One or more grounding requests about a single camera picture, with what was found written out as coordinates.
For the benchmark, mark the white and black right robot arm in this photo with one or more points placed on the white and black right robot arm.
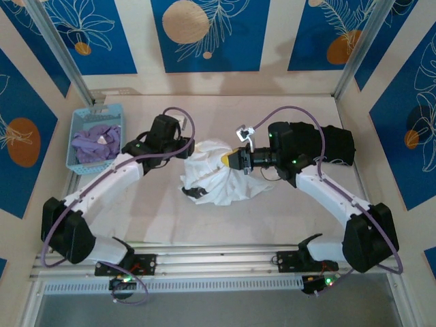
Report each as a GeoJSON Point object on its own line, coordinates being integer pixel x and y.
{"type": "Point", "coordinates": [327, 194]}

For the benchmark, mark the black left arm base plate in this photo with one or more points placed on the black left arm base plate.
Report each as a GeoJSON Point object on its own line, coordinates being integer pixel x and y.
{"type": "Point", "coordinates": [146, 264]}

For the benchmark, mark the black folded t-shirt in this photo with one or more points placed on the black folded t-shirt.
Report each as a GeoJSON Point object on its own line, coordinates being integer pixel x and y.
{"type": "Point", "coordinates": [337, 143]}

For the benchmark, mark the grey metal corner bracket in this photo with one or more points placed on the grey metal corner bracket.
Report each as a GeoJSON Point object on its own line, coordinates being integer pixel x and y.
{"type": "Point", "coordinates": [112, 92]}

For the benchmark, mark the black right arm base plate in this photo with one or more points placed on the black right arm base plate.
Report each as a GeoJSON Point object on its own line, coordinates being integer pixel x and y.
{"type": "Point", "coordinates": [289, 262]}

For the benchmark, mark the aluminium mounting rail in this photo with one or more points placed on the aluminium mounting rail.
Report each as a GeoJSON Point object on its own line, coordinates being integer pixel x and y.
{"type": "Point", "coordinates": [218, 259]}

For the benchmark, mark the purple crumpled cloth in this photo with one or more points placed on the purple crumpled cloth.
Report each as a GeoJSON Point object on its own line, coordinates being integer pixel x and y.
{"type": "Point", "coordinates": [92, 143]}

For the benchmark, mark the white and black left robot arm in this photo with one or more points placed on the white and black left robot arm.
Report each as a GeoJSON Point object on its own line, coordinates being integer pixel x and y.
{"type": "Point", "coordinates": [102, 184]}

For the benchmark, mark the aluminium frame post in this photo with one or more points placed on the aluminium frame post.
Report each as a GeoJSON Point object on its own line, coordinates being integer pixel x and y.
{"type": "Point", "coordinates": [54, 37]}
{"type": "Point", "coordinates": [361, 47]}

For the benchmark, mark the white t-shirt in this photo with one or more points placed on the white t-shirt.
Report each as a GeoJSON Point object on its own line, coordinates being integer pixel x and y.
{"type": "Point", "coordinates": [218, 184]}

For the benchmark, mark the light blue plastic basket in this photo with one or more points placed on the light blue plastic basket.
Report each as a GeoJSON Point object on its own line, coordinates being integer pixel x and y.
{"type": "Point", "coordinates": [117, 112]}

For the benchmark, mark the small black circuit board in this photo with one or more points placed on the small black circuit board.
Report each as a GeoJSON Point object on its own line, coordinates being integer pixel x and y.
{"type": "Point", "coordinates": [119, 284]}
{"type": "Point", "coordinates": [311, 286]}

